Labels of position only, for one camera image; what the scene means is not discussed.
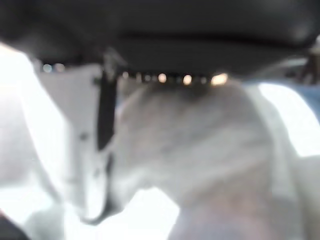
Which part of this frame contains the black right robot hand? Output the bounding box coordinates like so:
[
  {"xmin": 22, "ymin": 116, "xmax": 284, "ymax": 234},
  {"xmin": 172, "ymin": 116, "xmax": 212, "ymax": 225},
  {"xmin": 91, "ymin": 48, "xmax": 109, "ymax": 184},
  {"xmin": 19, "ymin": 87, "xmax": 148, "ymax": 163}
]
[{"xmin": 0, "ymin": 0, "xmax": 320, "ymax": 224}]

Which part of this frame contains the white garment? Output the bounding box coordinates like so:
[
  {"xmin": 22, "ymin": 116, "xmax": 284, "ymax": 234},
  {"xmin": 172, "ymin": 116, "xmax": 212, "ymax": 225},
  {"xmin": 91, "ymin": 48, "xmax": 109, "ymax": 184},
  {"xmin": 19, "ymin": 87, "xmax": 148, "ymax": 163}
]
[{"xmin": 0, "ymin": 42, "xmax": 320, "ymax": 240}]

